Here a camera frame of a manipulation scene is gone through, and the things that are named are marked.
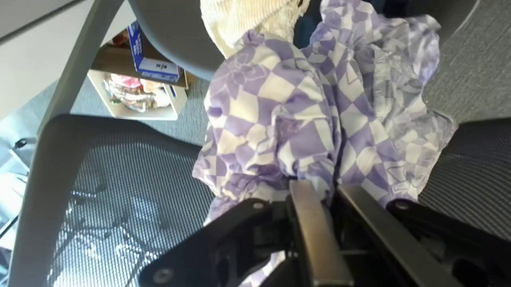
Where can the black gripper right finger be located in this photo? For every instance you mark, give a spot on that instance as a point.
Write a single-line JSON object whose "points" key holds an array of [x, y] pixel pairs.
{"points": [[404, 245]]}

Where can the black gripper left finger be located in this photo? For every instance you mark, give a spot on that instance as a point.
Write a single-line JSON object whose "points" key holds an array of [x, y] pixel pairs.
{"points": [[313, 234]]}

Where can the purple white checked cloth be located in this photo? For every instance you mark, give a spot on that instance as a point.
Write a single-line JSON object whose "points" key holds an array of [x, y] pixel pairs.
{"points": [[297, 117]]}

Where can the cream towel cloth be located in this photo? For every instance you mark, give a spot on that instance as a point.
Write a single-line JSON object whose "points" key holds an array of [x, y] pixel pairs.
{"points": [[240, 22]]}

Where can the black mesh back chair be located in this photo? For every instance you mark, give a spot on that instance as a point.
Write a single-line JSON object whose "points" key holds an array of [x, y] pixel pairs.
{"points": [[106, 186]]}

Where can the white box with items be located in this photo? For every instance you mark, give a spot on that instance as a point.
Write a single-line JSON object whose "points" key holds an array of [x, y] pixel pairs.
{"points": [[133, 96]]}

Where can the blue white cardboard box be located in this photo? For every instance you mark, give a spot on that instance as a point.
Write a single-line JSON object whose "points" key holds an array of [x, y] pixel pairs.
{"points": [[154, 65]]}

